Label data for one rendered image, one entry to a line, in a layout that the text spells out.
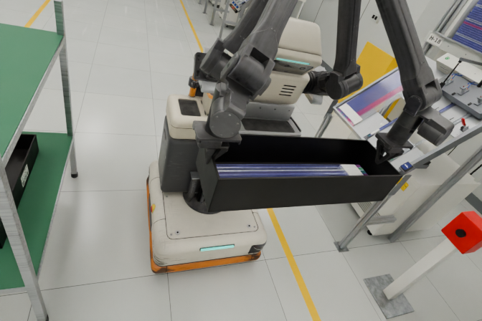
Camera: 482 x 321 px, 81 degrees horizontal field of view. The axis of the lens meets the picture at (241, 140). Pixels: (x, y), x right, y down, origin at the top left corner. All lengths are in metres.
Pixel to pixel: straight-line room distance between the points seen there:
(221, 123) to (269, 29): 0.21
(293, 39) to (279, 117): 0.30
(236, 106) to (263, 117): 0.55
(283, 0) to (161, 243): 1.22
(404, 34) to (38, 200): 1.54
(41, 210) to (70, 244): 0.36
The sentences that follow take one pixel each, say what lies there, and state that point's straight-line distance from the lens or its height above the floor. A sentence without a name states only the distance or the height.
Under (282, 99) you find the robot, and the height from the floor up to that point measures 1.11.
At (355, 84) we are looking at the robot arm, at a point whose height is 1.26.
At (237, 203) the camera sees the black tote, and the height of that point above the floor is 1.04.
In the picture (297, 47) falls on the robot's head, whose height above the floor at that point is 1.32.
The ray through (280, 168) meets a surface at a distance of 0.81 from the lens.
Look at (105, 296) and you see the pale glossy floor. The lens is 1.69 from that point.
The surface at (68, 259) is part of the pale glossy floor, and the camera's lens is 1.81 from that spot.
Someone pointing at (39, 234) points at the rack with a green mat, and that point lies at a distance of 1.48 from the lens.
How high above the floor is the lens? 1.55
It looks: 35 degrees down
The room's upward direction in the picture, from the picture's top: 20 degrees clockwise
